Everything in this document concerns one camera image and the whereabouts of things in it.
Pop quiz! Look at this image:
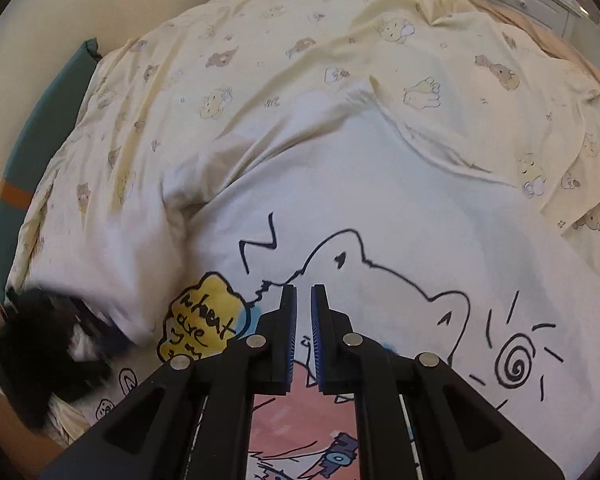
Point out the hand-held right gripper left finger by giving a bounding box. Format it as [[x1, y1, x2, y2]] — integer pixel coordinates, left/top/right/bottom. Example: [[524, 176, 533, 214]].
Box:
[[40, 286, 299, 480]]

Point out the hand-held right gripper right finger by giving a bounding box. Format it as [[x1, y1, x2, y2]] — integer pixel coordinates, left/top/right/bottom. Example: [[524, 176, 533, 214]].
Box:
[[311, 285, 563, 480]]

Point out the white printed t-shirt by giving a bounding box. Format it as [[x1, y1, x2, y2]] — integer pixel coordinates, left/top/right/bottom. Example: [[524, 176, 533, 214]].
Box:
[[27, 87, 600, 480]]

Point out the yellow bear-print duvet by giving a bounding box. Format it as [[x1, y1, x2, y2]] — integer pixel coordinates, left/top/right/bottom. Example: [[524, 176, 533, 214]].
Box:
[[7, 0, 600, 281]]

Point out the beige bed sheet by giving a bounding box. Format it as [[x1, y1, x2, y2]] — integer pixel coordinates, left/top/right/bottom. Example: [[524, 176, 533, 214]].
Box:
[[220, 0, 600, 106]]

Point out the teal padded bed frame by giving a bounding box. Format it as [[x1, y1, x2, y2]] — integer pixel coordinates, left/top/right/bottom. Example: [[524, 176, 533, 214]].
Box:
[[0, 37, 103, 306]]

